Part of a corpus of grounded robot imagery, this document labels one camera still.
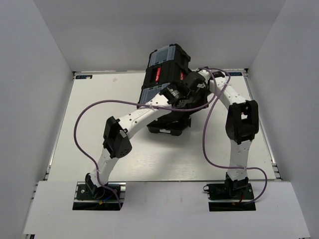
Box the black plastic toolbox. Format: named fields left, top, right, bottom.
left=138, top=44, right=209, bottom=137

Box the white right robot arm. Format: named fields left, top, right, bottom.
left=198, top=67, right=259, bottom=199

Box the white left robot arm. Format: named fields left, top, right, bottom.
left=85, top=70, right=211, bottom=199

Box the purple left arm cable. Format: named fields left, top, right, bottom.
left=74, top=67, right=231, bottom=209

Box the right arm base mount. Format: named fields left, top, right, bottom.
left=203, top=183, right=256, bottom=212

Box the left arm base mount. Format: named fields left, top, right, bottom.
left=72, top=182, right=126, bottom=211

